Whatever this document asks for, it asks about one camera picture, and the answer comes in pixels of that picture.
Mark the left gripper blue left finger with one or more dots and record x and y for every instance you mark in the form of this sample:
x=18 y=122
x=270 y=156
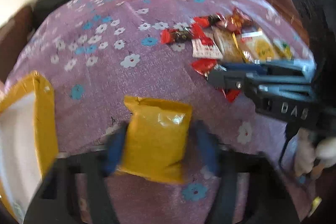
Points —
x=113 y=149

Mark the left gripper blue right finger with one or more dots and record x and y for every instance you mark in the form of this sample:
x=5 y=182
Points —
x=208 y=146

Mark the gold foil snack packet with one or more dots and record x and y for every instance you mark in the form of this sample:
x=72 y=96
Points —
x=156 y=139

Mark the green pea snack packet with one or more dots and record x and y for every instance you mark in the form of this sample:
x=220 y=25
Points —
x=283 y=49

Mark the orange red small packet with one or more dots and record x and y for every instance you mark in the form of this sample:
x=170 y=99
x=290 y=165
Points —
x=203 y=66

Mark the salted egg yolk biscuit pack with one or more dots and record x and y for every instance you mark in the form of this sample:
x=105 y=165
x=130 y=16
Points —
x=256 y=46

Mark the beige cracker packet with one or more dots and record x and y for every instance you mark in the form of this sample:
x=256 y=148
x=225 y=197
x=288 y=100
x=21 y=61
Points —
x=225 y=42

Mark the red white snack packet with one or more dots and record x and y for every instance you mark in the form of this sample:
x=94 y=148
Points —
x=206 y=52

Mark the red black candy packet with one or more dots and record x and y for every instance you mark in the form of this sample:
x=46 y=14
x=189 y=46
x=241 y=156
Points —
x=171 y=35

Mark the dark red date snack packet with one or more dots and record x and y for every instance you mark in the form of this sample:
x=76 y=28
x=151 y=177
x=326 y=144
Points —
x=237 y=21

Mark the dark red slim snack bar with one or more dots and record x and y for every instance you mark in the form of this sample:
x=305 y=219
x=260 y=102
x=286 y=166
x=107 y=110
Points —
x=208 y=20

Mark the yellow-edged cardboard tray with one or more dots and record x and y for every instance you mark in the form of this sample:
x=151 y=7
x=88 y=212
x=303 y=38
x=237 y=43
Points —
x=28 y=141

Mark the purple floral tablecloth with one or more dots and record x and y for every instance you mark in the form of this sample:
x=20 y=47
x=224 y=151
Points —
x=96 y=52

